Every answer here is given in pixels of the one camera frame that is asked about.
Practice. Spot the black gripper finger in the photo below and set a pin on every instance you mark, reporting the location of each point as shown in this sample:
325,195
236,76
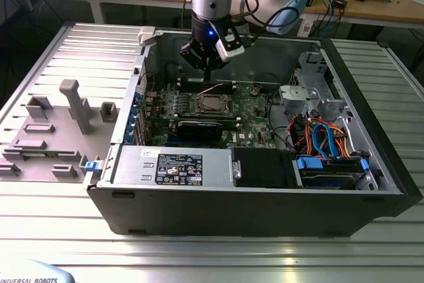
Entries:
192,54
215,61

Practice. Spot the silver CPU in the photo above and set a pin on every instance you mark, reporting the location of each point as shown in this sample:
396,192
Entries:
212,101

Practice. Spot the black RAM slot bank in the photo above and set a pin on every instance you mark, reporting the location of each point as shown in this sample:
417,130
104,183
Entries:
198,116
190,85

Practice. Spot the CPU socket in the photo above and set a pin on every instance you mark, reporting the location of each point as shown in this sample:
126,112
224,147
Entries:
196,109

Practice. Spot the green motherboard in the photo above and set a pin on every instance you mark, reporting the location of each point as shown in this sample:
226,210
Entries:
251,114

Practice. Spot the black graphics card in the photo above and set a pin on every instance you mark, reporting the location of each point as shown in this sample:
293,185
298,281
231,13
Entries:
198,130

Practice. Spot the silver metal drive cage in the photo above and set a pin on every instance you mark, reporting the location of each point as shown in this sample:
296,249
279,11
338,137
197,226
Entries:
291,97

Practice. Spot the white power adapter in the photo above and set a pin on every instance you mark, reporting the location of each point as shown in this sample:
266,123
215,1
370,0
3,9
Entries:
306,33

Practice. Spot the black drive bay box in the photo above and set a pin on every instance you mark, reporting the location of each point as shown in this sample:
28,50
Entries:
261,167

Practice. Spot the silver power supply unit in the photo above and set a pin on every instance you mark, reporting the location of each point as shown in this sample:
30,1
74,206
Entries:
132,167

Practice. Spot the small black box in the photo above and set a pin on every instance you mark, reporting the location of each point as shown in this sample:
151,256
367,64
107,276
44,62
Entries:
340,3

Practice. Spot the hard disk in blue carrier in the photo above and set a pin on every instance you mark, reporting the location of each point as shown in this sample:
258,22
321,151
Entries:
311,165

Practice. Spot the blue plastic latch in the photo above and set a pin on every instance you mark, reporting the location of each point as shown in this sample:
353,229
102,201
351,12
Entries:
92,166

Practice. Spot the black PC case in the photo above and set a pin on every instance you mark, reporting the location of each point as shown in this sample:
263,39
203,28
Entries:
232,210

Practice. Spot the grey parts rack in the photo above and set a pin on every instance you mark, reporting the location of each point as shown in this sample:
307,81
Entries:
59,140

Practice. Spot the green RAM stick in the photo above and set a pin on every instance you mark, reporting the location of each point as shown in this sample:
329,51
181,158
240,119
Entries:
36,154

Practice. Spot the pale blue teach pendant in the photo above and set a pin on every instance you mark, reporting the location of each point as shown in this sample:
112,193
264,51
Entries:
33,273

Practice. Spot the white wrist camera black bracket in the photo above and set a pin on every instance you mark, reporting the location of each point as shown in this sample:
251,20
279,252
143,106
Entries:
230,54

